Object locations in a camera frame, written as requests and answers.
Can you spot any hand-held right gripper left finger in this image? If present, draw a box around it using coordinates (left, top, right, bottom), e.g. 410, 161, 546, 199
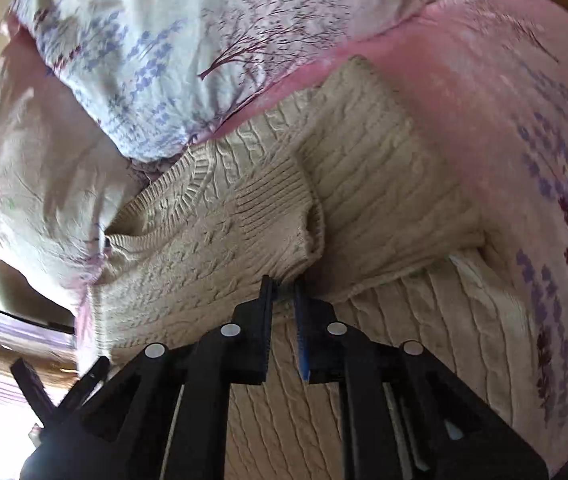
18, 275, 277, 480

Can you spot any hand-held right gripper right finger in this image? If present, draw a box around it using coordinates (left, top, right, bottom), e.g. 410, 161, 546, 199
294, 281, 551, 480

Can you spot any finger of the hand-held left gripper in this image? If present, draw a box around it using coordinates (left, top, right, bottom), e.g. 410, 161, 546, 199
55, 356, 111, 412
10, 358, 56, 424

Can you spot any cream cable-knit sweater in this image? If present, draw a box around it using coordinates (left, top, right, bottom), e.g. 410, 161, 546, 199
76, 55, 539, 480

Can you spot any pink floral bed sheet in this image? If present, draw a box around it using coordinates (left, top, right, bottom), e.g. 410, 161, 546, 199
184, 0, 568, 476

